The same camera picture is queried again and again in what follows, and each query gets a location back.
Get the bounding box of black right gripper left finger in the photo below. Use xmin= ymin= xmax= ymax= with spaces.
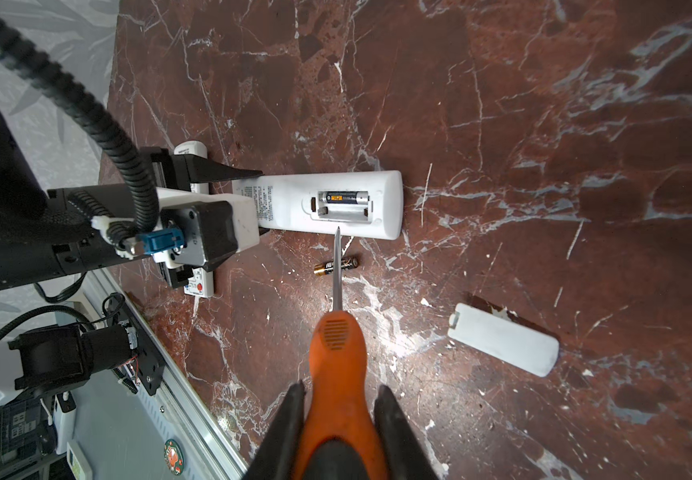
xmin=242 ymin=381 xmax=306 ymax=480

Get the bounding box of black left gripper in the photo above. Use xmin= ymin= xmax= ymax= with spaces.
xmin=141 ymin=146 xmax=263 ymax=289

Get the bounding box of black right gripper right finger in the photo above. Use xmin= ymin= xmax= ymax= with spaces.
xmin=374 ymin=385 xmax=438 ymax=480

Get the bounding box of orange handled screwdriver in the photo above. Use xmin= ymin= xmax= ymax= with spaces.
xmin=292 ymin=232 xmax=388 ymax=479

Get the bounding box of white battery cover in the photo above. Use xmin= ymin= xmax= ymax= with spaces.
xmin=447 ymin=303 xmax=560 ymax=377

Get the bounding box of white remote control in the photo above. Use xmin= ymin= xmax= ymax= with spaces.
xmin=232 ymin=170 xmax=404 ymax=240

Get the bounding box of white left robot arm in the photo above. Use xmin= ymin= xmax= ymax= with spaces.
xmin=0 ymin=18 xmax=262 ymax=407

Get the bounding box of small round orange gadget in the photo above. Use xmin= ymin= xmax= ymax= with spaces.
xmin=164 ymin=438 xmax=185 ymax=476

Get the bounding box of black gold battery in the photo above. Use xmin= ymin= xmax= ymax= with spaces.
xmin=313 ymin=256 xmax=360 ymax=277
xmin=324 ymin=191 xmax=370 ymax=205

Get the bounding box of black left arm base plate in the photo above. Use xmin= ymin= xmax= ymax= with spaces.
xmin=117 ymin=301 xmax=166 ymax=397

